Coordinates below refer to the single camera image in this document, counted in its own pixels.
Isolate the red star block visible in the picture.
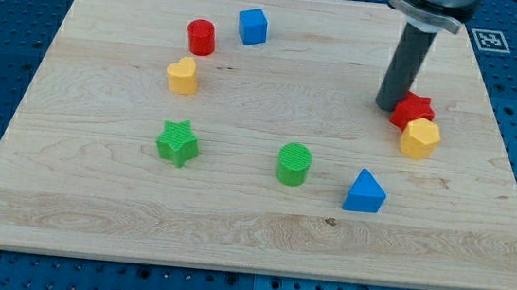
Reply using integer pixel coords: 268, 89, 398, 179
389, 91, 436, 131

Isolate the wooden board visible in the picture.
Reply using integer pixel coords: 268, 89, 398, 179
0, 0, 517, 290

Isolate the green cylinder block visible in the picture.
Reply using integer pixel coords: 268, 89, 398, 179
276, 142, 312, 187

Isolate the green star block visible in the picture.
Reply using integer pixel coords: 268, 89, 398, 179
156, 120, 200, 168

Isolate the blue triangle block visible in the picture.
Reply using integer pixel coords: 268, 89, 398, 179
342, 169, 387, 213

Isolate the yellow hexagon block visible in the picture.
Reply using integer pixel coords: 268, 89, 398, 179
400, 118, 441, 160

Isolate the white fiducial marker tag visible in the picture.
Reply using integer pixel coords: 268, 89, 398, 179
472, 28, 510, 54

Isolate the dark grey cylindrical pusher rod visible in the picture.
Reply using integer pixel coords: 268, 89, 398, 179
375, 24, 437, 112

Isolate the blue cube block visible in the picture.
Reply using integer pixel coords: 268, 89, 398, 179
238, 9, 268, 45

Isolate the yellow heart block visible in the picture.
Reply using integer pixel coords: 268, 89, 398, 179
166, 57, 198, 95

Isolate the red cylinder block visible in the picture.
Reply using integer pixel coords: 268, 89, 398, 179
187, 19, 215, 56

